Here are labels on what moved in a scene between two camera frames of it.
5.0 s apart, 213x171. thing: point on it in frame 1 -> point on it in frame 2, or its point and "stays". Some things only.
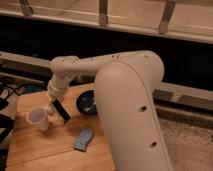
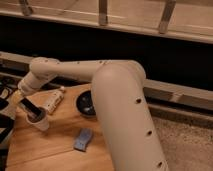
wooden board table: x=52 y=149 stays
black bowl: x=86 y=103 stays
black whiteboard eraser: x=60 y=109 -> x=31 y=108
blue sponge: x=85 y=135 stays
